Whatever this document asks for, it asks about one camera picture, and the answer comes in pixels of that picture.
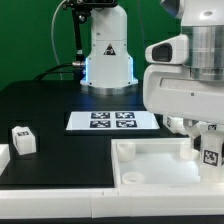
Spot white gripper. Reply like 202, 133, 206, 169
143, 64, 224, 139

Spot white square tabletop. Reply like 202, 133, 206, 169
111, 138, 212, 186

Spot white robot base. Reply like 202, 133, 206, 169
80, 6, 138, 95

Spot white sheet with tags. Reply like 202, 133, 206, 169
66, 111, 159, 131

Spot white front fence bar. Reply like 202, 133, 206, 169
0, 184, 224, 219

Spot white left fence piece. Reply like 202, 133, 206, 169
0, 144, 10, 175

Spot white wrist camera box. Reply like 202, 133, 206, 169
145, 34, 189, 65

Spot black cables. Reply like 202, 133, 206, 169
33, 63, 83, 82

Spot grey cable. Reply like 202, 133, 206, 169
50, 1, 69, 81

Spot black camera stand pole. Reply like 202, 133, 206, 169
62, 0, 118, 82

